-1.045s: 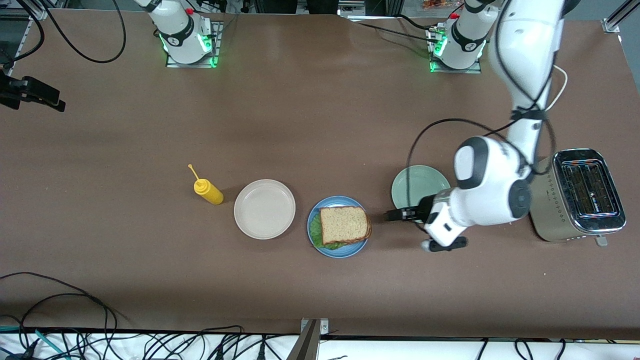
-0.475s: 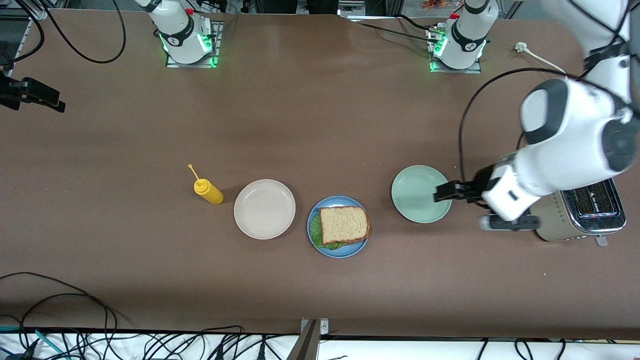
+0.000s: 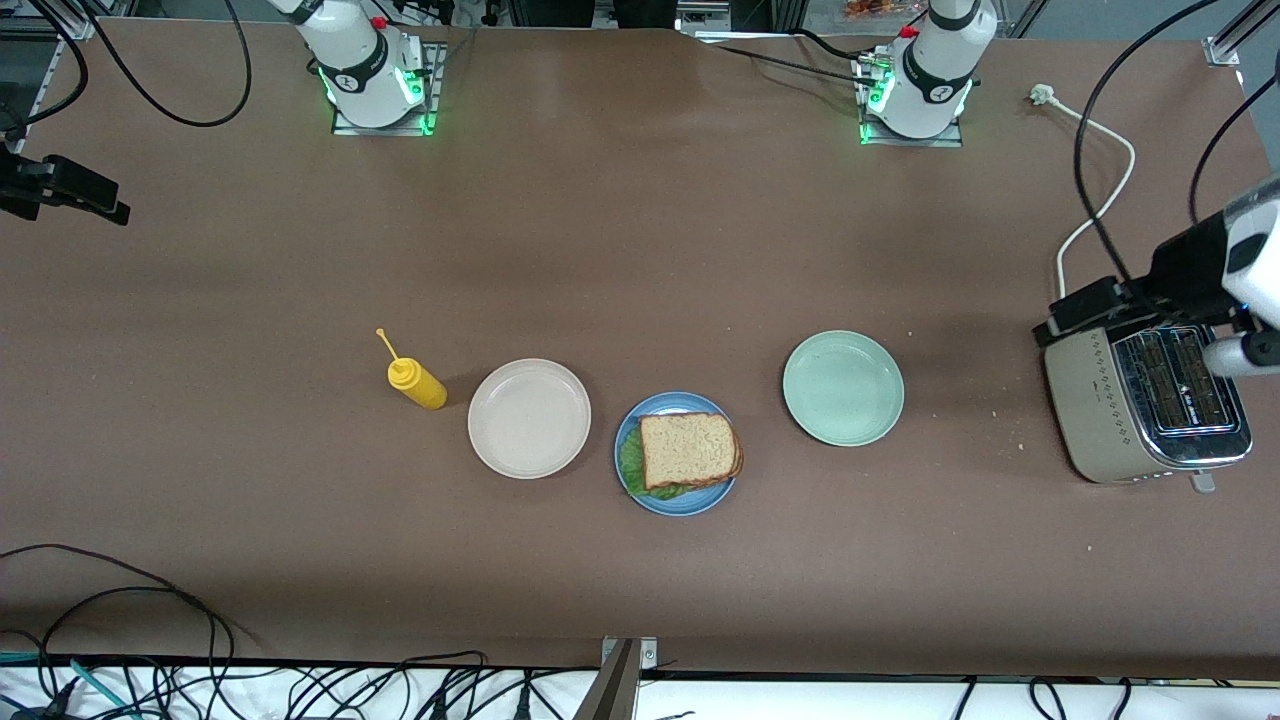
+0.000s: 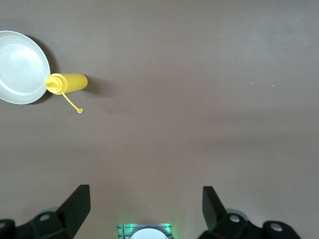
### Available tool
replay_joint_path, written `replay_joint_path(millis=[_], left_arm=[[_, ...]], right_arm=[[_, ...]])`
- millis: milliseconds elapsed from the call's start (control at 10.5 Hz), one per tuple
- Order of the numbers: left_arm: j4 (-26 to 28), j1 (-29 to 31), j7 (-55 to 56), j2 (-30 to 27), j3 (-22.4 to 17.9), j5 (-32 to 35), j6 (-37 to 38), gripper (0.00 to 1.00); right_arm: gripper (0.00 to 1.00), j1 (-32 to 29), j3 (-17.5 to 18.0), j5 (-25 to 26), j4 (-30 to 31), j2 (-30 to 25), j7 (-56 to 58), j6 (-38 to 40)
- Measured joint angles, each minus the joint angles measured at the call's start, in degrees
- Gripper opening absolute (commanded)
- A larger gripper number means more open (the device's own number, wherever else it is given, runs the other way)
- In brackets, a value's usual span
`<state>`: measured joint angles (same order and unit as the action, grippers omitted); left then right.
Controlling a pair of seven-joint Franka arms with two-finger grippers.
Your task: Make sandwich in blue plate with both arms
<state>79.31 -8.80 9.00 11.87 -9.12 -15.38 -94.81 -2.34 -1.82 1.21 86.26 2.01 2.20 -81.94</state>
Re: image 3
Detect beige chrome toaster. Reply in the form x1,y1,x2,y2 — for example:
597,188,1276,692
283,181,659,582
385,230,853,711
1044,312,1254,495

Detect green lettuce leaf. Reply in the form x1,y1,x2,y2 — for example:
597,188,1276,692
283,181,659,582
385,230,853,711
619,428,693,501

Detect white toaster power cable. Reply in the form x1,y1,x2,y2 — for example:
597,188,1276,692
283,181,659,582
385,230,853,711
1030,84,1138,303

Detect black looped cable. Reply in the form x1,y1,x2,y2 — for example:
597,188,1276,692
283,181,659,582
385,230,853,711
0,544,237,691

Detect aluminium frame profile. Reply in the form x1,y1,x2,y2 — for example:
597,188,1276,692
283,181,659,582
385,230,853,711
0,0,98,41
1205,0,1280,67

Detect teal cable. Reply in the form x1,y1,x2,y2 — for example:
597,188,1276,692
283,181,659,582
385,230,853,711
0,650,141,720

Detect yellow squeeze bottle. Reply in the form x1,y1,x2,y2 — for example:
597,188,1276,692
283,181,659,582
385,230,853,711
376,328,449,411

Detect black base cable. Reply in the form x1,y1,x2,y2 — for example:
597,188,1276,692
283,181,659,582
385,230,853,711
695,30,881,87

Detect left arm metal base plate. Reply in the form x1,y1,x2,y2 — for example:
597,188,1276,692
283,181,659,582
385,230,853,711
855,55,966,149

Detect light green plate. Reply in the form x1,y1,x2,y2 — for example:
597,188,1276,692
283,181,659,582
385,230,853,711
782,330,906,447

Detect blue plate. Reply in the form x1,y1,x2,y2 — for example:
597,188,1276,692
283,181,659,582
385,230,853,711
614,391,739,517

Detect white lower shelf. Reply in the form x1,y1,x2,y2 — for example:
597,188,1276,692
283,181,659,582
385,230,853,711
0,665,1280,720

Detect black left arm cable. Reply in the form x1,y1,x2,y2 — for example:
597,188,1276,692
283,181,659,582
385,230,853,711
1074,0,1280,291

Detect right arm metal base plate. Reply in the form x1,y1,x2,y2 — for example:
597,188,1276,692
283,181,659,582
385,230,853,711
332,40,447,138

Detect brown bread slice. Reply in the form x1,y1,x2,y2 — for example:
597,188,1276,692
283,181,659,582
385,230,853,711
678,425,745,491
639,412,741,491

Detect grey metal bracket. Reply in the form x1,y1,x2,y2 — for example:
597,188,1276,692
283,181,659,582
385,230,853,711
575,637,661,720

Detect beige plate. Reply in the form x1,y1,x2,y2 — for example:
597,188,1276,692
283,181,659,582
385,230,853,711
467,358,592,480

